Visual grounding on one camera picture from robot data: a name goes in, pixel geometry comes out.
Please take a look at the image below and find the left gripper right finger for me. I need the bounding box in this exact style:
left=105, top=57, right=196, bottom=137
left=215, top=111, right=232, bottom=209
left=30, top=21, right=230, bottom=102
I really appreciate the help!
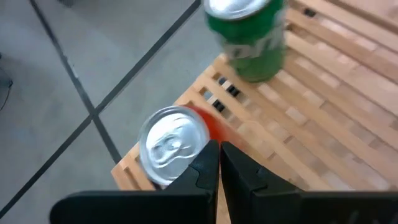
left=220, top=141, right=398, bottom=224

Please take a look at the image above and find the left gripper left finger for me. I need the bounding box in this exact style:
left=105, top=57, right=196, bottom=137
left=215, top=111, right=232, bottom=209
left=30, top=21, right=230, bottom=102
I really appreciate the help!
left=49, top=139, right=221, bottom=224

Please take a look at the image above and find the wooden slatted shelf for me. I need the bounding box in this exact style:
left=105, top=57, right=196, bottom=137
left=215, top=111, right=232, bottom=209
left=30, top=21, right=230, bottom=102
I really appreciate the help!
left=111, top=0, right=398, bottom=224

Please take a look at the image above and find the green Sprite can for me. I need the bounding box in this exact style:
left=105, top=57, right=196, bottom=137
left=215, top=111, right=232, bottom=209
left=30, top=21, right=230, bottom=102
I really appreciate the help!
left=203, top=0, right=289, bottom=84

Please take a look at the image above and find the orange Fanta can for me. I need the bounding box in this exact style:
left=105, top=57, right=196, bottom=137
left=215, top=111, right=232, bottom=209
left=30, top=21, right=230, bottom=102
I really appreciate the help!
left=137, top=105, right=242, bottom=187

